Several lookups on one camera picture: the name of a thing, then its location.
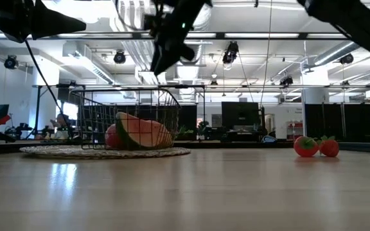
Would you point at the person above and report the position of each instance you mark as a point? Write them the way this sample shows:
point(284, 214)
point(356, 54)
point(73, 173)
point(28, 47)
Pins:
point(61, 125)

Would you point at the narrow black room partition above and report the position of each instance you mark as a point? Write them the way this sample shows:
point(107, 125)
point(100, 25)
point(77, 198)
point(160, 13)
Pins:
point(188, 115)

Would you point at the white rectangular air duct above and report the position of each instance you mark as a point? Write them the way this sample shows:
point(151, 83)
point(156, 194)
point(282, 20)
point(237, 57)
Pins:
point(88, 62)

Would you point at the round woven placemat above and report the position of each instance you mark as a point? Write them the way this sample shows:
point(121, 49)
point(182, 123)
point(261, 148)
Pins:
point(59, 153)

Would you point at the wide black room partition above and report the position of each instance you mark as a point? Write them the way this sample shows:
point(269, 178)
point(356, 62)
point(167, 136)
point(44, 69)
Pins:
point(348, 122)

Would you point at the black ceiling spot lamp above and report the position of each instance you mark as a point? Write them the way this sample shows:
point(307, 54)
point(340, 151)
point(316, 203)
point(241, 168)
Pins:
point(346, 58)
point(286, 81)
point(231, 51)
point(10, 62)
point(119, 57)

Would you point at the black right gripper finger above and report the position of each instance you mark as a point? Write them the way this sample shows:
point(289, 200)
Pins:
point(158, 62)
point(171, 56)

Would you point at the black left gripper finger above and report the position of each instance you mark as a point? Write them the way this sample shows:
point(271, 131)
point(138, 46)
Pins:
point(53, 24)

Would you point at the pink peach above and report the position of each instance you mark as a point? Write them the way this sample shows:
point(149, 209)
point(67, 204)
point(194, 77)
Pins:
point(111, 138)

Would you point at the watermelon slice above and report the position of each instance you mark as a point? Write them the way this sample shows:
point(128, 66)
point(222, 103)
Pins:
point(143, 131)

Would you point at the blue and white bag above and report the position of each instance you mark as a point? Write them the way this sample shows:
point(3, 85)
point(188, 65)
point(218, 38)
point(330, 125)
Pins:
point(268, 139)

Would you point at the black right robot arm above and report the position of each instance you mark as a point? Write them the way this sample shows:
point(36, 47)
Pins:
point(348, 16)

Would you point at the green potted plant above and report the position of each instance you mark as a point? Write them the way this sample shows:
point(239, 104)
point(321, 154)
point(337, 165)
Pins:
point(185, 132)

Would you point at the black aluminium table frame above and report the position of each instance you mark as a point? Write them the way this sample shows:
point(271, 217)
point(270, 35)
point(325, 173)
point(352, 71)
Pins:
point(236, 145)

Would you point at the red storage shelf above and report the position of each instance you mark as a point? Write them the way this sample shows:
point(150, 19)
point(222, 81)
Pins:
point(295, 130)

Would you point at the black monitor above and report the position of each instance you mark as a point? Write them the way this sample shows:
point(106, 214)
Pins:
point(239, 114)

